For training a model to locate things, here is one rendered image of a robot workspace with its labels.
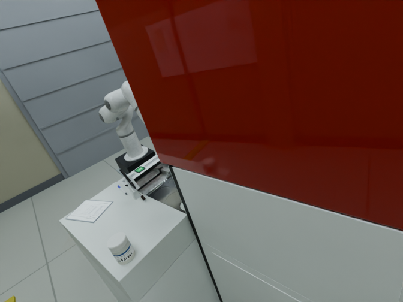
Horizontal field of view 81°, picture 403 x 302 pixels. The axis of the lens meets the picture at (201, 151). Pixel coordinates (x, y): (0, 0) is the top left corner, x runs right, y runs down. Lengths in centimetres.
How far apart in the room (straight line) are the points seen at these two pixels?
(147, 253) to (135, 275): 8
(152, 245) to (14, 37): 378
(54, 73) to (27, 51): 41
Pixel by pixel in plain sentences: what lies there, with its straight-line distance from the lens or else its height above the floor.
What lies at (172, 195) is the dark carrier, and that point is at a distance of 130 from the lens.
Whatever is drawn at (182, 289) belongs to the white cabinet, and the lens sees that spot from 123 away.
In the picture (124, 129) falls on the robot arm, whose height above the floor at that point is 115.
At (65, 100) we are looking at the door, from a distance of 437.
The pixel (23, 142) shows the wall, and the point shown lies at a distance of 444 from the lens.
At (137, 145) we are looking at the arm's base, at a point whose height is 101.
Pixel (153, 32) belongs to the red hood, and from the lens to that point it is 67.
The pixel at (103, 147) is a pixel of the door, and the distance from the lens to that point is 460.
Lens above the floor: 164
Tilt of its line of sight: 27 degrees down
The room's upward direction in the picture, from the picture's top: 17 degrees counter-clockwise
